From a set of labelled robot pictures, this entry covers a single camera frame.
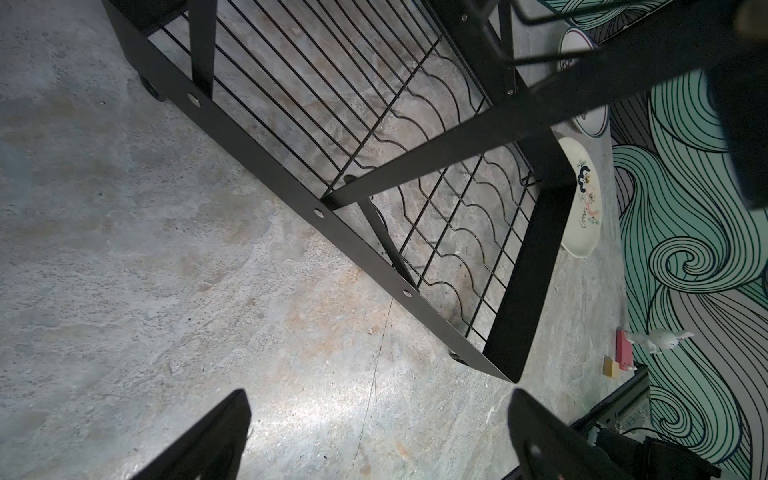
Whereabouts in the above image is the white rabbit pink stand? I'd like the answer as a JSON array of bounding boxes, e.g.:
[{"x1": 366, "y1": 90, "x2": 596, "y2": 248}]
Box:
[{"x1": 616, "y1": 329, "x2": 694, "y2": 371}]

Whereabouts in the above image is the black wire dish rack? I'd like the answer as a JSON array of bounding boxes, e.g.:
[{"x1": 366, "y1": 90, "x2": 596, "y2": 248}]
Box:
[{"x1": 104, "y1": 1, "x2": 767, "y2": 382}]

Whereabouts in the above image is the cream cartoon plate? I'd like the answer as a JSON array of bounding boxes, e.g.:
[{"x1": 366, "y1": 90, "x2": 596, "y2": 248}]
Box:
[{"x1": 558, "y1": 137, "x2": 604, "y2": 259}]

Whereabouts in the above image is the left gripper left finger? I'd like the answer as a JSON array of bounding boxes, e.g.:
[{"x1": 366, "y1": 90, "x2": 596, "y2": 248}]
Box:
[{"x1": 133, "y1": 389, "x2": 251, "y2": 480}]

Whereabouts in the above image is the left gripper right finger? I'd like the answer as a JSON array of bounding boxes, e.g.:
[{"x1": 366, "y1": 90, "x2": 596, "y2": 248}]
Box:
[{"x1": 508, "y1": 388, "x2": 630, "y2": 479}]

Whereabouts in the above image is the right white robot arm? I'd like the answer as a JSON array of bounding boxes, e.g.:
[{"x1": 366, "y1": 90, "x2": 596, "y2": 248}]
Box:
[{"x1": 588, "y1": 426, "x2": 722, "y2": 480}]

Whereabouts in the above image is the red patterned white plate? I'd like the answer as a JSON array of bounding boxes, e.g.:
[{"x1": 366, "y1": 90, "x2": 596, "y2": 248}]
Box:
[{"x1": 558, "y1": 27, "x2": 609, "y2": 139}]

